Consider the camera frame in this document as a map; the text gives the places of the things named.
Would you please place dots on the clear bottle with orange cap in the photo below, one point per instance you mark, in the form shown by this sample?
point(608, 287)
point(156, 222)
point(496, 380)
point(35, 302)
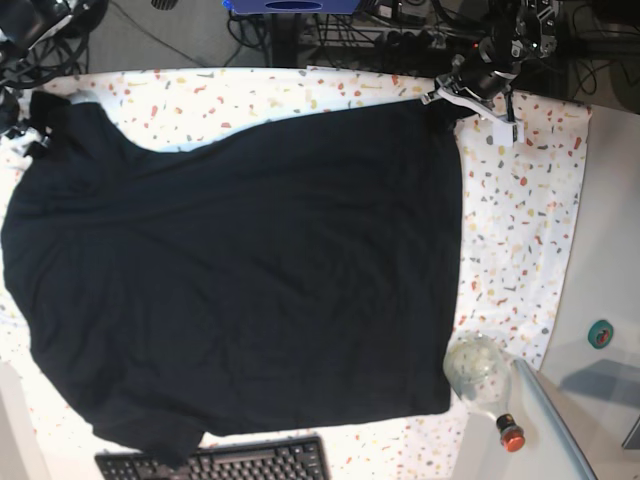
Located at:
point(480, 375)

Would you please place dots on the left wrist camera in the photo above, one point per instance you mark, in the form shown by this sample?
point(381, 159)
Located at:
point(508, 133)

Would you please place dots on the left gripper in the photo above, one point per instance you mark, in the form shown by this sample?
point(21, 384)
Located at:
point(480, 82)

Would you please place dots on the black t-shirt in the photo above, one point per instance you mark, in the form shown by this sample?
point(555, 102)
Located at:
point(299, 273)

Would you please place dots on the black computer keyboard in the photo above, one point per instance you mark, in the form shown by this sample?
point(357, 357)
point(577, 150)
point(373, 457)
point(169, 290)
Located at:
point(292, 458)

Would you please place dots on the blue box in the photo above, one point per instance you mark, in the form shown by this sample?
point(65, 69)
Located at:
point(251, 7)

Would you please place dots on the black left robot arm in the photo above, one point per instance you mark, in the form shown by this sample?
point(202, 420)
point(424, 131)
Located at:
point(516, 32)

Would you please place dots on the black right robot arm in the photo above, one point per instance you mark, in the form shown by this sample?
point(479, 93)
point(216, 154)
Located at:
point(42, 40)

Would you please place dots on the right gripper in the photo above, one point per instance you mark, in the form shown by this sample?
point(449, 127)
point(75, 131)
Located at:
point(20, 135)

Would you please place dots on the grey metal bar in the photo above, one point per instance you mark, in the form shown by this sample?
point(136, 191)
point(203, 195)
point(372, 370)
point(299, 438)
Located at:
point(551, 450)

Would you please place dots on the green tape roll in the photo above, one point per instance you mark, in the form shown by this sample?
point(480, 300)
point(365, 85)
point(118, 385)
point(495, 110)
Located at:
point(600, 334)

